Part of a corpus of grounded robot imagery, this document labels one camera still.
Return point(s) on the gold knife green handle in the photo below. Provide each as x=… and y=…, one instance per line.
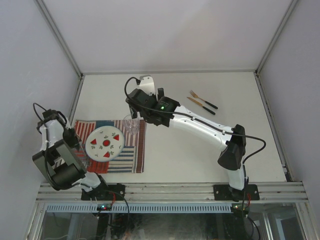
x=201, y=105

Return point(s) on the gold fork green handle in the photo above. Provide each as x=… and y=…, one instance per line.
x=205, y=101

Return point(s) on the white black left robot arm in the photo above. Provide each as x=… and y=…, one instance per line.
x=72, y=156

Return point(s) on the clear drinking glass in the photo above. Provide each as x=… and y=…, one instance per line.
x=132, y=125

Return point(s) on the aluminium front rail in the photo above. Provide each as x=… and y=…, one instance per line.
x=269, y=192

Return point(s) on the white watermelon pattern plate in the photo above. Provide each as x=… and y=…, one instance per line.
x=104, y=144

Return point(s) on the striped patchwork placemat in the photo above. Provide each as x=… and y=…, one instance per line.
x=132, y=157

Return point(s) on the grey slotted cable duct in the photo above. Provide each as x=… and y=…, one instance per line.
x=137, y=208

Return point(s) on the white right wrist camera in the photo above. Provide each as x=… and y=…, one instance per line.
x=147, y=85

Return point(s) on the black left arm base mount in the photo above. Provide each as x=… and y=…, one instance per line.
x=104, y=193

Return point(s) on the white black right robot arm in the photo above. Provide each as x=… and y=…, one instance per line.
x=230, y=141

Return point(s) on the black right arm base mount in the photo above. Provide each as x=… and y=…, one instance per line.
x=223, y=192

